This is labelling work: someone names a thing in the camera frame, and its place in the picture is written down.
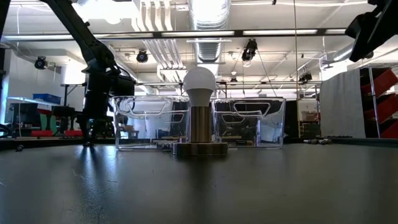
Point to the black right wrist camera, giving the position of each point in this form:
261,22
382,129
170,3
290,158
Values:
357,26

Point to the brass lamp base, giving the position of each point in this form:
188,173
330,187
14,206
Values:
200,149

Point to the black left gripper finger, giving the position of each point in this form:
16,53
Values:
92,130
84,130

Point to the white table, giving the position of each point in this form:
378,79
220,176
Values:
25,100

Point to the white ceiling pipes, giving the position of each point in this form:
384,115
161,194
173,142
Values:
161,46

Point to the overhead frame bar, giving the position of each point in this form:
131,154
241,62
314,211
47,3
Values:
199,33

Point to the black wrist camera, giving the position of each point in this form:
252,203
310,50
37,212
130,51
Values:
122,85
357,26

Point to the blue crate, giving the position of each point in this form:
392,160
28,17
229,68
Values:
46,98

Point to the white light bulb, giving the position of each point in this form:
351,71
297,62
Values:
199,84

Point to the black table mat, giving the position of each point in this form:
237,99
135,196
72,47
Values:
199,193

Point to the silver ribbed ventilation duct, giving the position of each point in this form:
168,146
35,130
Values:
210,25

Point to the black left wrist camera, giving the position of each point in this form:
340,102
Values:
122,85

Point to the white curtain partition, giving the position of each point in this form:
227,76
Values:
342,105

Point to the clear plastic bin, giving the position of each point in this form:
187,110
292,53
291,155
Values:
267,124
130,140

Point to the grey ceiling duct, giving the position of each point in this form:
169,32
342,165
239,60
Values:
342,54

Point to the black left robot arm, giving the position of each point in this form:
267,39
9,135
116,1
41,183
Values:
81,34

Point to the red cushion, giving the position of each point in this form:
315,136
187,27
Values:
74,133
42,133

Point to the white battery with blue end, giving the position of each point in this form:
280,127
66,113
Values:
321,141

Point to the shelf with red bins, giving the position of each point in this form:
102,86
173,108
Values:
385,109

